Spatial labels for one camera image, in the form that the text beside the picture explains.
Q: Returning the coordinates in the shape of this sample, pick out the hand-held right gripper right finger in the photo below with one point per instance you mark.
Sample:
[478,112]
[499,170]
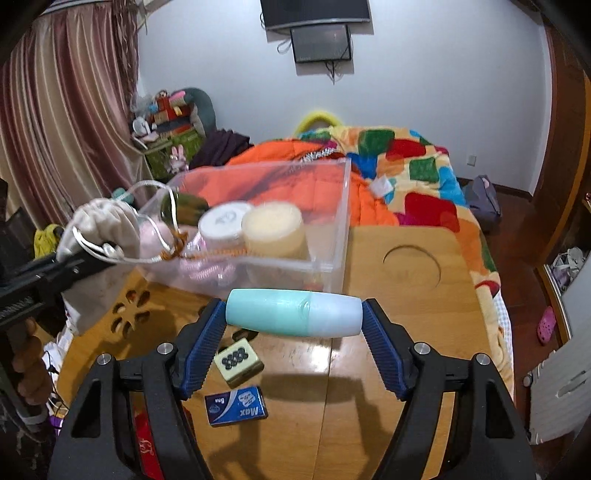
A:
[383,350]

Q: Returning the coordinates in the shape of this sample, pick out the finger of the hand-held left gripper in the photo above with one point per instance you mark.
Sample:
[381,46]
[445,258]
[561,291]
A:
[74,270]

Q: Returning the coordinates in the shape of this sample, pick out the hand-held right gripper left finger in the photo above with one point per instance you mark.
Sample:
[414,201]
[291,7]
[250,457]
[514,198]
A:
[207,350]

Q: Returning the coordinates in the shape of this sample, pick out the teal and white bottle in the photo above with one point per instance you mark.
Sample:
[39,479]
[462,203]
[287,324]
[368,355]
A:
[286,311]

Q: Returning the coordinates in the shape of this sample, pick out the white round jar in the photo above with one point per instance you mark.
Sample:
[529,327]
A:
[224,221]

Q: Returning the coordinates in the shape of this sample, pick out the clear plastic storage box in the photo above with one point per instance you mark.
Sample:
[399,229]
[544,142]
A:
[323,230]

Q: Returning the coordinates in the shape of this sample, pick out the dark green bottle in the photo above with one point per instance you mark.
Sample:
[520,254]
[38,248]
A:
[194,210]

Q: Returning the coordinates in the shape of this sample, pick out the cream round jar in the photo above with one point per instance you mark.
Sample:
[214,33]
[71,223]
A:
[274,230]

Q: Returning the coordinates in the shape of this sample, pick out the wooden desktop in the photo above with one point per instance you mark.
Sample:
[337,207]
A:
[415,323]

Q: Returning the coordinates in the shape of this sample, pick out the person's left hand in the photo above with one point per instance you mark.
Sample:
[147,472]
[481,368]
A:
[34,374]

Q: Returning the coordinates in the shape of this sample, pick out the pale green dotted block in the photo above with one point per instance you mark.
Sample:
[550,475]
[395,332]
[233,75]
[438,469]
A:
[238,362]

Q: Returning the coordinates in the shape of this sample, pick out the yellow cloth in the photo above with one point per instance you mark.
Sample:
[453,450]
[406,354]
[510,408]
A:
[46,240]

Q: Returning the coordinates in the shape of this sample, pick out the small blue box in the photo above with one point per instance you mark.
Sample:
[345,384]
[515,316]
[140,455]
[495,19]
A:
[238,406]

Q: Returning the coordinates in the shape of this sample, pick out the teal toy horse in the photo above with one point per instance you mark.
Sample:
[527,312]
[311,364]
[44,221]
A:
[121,194]

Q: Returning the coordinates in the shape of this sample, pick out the red packet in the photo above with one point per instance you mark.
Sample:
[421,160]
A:
[147,447]

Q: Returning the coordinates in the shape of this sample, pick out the purple bag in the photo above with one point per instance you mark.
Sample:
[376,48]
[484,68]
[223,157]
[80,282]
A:
[59,422]

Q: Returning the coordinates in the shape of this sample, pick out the green cardboard box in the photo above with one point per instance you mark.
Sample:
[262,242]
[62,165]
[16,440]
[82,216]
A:
[159,157]

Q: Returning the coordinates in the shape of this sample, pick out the pink bunny toy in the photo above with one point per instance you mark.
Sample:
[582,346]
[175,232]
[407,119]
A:
[178,159]

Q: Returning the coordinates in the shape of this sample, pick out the pink and beige striped curtain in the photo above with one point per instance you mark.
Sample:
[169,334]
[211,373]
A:
[69,115]

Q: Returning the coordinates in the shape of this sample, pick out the white plush toy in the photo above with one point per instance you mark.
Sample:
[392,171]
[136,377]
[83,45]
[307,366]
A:
[144,129]

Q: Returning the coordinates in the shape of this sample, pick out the pink slipper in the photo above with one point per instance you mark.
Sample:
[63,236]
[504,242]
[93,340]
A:
[547,325]

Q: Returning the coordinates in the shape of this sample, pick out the colourful patchwork blanket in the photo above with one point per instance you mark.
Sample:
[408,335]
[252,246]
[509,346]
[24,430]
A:
[415,184]

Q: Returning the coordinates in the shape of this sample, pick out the grey backpack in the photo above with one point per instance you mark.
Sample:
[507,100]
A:
[482,198]

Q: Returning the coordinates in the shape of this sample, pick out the white cabinet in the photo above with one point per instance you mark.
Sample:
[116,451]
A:
[563,383]

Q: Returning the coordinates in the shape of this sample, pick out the stack of colourful boxes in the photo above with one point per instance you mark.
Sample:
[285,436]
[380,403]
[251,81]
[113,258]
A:
[171,113]

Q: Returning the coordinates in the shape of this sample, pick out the dark purple cloth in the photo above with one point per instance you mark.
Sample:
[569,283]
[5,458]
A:
[221,147]

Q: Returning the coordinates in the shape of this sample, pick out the white and purple cloth pile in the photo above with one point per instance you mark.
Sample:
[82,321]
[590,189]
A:
[565,267]

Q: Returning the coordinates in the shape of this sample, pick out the grey cushion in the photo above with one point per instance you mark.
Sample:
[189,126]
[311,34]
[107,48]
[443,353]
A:
[205,110]

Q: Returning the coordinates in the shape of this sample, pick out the orange blanket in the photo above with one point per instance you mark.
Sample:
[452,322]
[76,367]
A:
[286,152]

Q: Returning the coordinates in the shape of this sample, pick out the yellow fuzzy hoop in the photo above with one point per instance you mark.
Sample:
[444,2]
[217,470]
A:
[318,115]

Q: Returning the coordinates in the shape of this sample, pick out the wooden wardrobe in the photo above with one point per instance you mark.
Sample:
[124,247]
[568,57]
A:
[563,138]

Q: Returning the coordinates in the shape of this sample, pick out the grey box under television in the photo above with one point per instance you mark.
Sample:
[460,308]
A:
[321,44]

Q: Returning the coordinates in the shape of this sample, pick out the wall socket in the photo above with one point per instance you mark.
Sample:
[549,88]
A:
[471,160]

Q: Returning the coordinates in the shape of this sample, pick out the black wall television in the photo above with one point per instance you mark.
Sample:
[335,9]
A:
[314,11]

